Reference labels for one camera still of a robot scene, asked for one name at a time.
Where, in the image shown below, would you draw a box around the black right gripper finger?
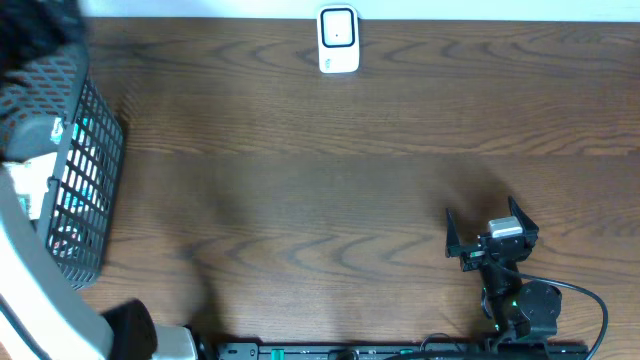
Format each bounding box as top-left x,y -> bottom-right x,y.
508,196 -> 539,238
445,208 -> 461,258

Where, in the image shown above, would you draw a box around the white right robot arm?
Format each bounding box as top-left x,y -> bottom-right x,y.
445,197 -> 562,352

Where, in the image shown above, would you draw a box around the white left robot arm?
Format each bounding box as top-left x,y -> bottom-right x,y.
1,1 -> 204,359

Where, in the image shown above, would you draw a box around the grey plastic mesh basket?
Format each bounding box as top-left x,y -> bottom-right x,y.
1,45 -> 125,290

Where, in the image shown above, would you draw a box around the white packets in basket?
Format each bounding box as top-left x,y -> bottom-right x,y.
4,153 -> 57,220

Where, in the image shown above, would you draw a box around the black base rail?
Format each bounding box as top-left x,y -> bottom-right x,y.
216,342 -> 589,360

